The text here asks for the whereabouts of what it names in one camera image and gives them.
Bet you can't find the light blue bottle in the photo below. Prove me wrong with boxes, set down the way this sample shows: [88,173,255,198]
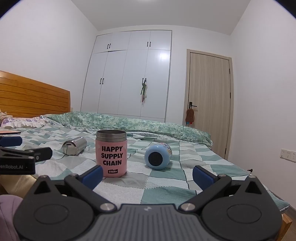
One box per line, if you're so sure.
[144,143,173,170]

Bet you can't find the purple cloth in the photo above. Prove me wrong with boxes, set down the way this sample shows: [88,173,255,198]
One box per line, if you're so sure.
[0,195,24,241]

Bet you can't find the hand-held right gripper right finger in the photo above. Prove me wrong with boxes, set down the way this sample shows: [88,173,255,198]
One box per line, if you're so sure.
[181,165,271,212]

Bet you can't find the wooden bed frame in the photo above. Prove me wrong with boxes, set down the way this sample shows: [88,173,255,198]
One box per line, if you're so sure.
[279,210,293,241]

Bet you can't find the white wall socket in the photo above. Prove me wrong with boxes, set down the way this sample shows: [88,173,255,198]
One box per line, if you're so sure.
[280,148,296,162]

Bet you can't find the wooden bed headboard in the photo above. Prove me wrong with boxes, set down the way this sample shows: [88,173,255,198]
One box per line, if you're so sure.
[0,71,71,118]

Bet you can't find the brown hanging bag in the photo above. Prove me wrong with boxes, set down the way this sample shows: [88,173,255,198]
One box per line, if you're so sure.
[185,108,196,127]

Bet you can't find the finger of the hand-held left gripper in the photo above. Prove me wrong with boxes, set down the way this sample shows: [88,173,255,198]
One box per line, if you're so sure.
[0,136,23,147]
[0,147,53,162]

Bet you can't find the green floral quilt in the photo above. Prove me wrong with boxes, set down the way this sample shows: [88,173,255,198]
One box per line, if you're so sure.
[40,111,213,148]

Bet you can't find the green hanging ornament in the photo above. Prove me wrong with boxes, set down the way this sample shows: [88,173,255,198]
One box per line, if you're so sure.
[140,78,148,103]

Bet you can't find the plain steel cup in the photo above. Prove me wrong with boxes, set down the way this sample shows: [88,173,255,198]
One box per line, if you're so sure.
[62,136,88,156]

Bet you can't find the tan board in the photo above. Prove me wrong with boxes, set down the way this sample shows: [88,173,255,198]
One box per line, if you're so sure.
[0,174,38,199]

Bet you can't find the checkered green bedsheet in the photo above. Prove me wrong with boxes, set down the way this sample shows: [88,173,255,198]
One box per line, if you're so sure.
[0,125,290,212]

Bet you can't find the pink steel cup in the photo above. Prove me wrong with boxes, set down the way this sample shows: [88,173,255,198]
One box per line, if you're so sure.
[95,129,128,178]

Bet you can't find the light wooden door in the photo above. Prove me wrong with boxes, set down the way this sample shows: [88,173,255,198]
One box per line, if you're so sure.
[186,49,234,161]

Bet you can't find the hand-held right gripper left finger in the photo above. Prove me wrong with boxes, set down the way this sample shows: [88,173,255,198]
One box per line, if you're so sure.
[24,165,115,213]

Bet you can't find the purple floral pillow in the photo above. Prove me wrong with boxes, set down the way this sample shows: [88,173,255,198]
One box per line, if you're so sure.
[0,116,51,129]

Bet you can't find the white wardrobe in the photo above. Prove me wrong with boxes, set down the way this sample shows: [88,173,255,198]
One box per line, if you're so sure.
[80,30,173,123]

